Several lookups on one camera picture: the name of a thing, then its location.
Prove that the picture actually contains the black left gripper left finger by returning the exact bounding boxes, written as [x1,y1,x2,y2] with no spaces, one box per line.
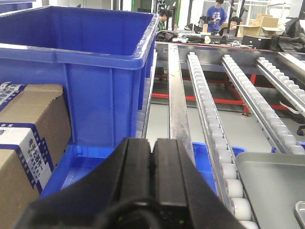
[15,138,151,229]

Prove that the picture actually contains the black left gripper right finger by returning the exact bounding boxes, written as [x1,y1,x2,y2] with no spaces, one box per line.
[153,138,243,229]

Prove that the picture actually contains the cardboard box with blue tape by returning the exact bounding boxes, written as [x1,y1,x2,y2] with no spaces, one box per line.
[0,82,71,229]

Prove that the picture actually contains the large silver base tray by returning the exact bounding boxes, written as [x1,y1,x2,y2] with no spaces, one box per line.
[236,152,305,229]

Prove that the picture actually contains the low blue plastic bin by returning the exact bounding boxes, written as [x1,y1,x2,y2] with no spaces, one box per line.
[40,142,247,199]

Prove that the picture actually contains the large blue plastic bin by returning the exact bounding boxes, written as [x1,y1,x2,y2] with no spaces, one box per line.
[0,6,158,148]

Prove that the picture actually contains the person in green shirt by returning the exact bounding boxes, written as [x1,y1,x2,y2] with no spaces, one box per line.
[158,9,172,31]

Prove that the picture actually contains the seated person black hair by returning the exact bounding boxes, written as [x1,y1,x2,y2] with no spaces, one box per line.
[216,16,239,37]

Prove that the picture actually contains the person in blue sweater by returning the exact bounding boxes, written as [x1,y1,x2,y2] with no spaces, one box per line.
[207,0,227,35]

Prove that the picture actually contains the open cardboard boxes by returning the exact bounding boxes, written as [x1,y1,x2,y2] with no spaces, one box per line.
[237,14,283,38]

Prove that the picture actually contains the white roller conveyor rail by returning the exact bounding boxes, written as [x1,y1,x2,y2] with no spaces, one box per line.
[187,52,258,229]

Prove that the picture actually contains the flat steel guide rail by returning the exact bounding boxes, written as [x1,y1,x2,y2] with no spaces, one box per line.
[168,44,195,164]

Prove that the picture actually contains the red steel floor frame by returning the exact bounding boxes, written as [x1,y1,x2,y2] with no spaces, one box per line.
[152,70,289,116]

